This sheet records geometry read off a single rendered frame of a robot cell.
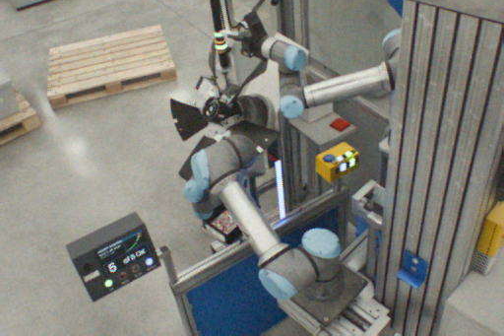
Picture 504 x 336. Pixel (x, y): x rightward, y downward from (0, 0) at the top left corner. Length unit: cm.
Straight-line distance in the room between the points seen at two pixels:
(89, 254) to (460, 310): 113
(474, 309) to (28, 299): 262
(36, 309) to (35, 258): 41
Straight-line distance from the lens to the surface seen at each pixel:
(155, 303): 310
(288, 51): 168
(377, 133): 261
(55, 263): 354
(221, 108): 221
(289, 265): 153
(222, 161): 159
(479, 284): 160
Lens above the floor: 248
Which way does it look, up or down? 39 degrees down
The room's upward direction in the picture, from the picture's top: 8 degrees counter-clockwise
